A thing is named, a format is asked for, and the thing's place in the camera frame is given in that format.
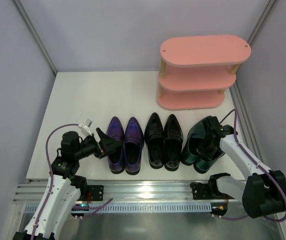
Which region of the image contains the green metallic shoe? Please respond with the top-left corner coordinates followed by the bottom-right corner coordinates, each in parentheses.
top-left (193, 150), bottom-right (225, 174)
top-left (180, 116), bottom-right (209, 166)

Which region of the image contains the black glossy shoe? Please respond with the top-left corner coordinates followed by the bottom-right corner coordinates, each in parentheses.
top-left (164, 114), bottom-right (183, 172)
top-left (144, 112), bottom-right (164, 169)

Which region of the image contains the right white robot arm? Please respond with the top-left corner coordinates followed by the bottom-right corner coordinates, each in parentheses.
top-left (196, 116), bottom-right (286, 219)

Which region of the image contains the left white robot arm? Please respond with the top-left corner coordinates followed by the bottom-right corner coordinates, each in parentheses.
top-left (13, 128), bottom-right (122, 240)

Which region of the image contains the purple left shoe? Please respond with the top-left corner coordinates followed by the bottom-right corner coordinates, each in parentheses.
top-left (106, 116), bottom-right (124, 175)

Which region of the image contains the purple shoe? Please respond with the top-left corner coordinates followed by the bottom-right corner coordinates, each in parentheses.
top-left (124, 117), bottom-right (144, 175)
top-left (106, 116), bottom-right (124, 175)

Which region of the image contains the purple right shoe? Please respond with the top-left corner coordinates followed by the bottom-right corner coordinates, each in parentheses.
top-left (124, 117), bottom-right (144, 175)

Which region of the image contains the pink three-tier shoe shelf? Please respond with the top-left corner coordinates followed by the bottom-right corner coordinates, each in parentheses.
top-left (157, 34), bottom-right (252, 111)

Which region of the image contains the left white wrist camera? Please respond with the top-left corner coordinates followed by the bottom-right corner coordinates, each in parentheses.
top-left (78, 119), bottom-right (92, 136)

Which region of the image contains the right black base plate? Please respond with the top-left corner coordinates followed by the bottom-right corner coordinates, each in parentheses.
top-left (190, 182), bottom-right (216, 200)

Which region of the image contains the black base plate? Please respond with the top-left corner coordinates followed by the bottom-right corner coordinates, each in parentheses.
top-left (190, 182), bottom-right (216, 200)
top-left (79, 185), bottom-right (104, 202)

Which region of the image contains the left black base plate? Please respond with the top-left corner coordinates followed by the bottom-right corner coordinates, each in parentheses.
top-left (79, 185), bottom-right (104, 202)

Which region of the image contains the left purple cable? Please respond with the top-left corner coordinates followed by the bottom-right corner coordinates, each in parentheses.
top-left (30, 123), bottom-right (114, 238)

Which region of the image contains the slotted grey cable duct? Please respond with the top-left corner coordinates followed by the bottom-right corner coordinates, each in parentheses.
top-left (24, 202), bottom-right (212, 214)

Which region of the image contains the aluminium mounting rail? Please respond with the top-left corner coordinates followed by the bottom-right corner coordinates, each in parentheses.
top-left (12, 179), bottom-right (193, 204)

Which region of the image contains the right aluminium frame post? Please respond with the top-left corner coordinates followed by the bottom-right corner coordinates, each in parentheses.
top-left (247, 0), bottom-right (279, 47)

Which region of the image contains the aluminium frame post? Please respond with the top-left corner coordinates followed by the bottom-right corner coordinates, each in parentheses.
top-left (11, 0), bottom-right (58, 76)
top-left (247, 0), bottom-right (279, 47)

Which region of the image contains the left aluminium frame post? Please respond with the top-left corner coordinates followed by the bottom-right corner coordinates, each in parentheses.
top-left (11, 0), bottom-right (58, 76)

